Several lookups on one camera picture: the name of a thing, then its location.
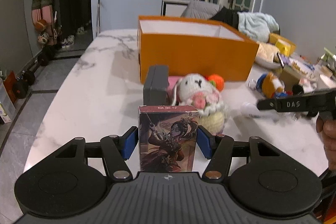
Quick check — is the brown cardboard box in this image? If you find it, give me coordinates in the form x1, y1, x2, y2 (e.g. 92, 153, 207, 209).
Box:
278, 65, 301, 91

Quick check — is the illustrated card box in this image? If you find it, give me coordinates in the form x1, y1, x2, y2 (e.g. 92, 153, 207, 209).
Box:
138, 105, 199, 173

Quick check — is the fox plush keychain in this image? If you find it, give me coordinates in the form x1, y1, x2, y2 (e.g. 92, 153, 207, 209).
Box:
256, 72, 293, 99

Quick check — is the white crochet bunny doll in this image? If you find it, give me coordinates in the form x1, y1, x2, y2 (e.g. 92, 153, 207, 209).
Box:
171, 73, 229, 135

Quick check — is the orange crochet fruit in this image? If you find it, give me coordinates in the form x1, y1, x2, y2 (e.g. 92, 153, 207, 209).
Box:
206, 74, 225, 92

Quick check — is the dark grey case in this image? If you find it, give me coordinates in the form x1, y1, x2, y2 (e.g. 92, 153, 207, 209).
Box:
143, 65, 169, 106

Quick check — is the pink pouch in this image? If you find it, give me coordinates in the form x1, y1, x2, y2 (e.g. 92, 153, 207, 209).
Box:
167, 76, 183, 100

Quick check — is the right hand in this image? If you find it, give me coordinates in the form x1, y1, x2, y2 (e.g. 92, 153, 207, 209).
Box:
316, 116, 336, 170

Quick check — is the light blue fleece blanket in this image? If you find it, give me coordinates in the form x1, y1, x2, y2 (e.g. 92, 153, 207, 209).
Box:
238, 12, 280, 43

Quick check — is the orange storage box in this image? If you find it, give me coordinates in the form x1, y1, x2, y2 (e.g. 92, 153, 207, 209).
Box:
137, 15, 259, 83

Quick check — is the black garment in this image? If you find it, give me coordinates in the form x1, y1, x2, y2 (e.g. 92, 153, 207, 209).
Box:
210, 7, 239, 30

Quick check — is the grey padded jacket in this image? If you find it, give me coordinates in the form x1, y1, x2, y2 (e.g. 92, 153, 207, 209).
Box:
181, 1, 221, 19

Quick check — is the basketball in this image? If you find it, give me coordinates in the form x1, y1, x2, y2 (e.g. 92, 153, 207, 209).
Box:
34, 19, 48, 33

